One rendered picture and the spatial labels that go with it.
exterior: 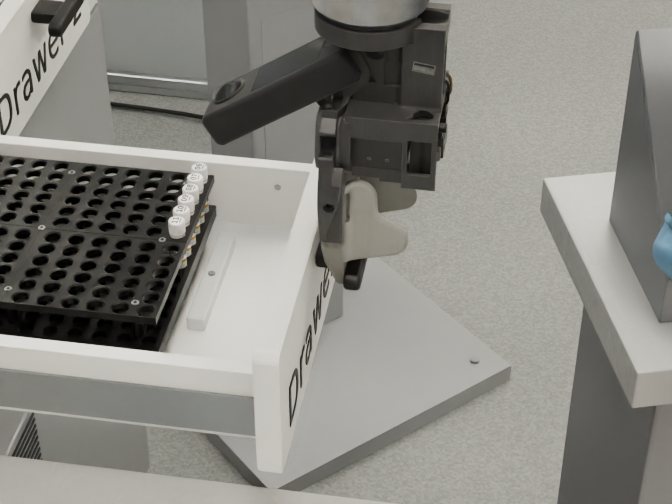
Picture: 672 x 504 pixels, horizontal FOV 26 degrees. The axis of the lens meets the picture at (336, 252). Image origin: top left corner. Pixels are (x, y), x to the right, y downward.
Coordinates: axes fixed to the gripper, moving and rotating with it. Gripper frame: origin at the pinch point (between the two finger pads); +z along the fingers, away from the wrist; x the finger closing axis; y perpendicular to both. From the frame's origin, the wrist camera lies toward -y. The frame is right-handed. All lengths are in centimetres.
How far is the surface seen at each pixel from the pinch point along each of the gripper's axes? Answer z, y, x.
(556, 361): 90, 20, 94
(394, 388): 87, -4, 80
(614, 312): 14.4, 21.4, 14.2
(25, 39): 1.4, -33.4, 28.3
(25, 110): 7.5, -33.3, 25.9
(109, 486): 14.6, -14.8, -11.9
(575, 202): 14.4, 17.7, 29.7
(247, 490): 14.5, -4.7, -10.6
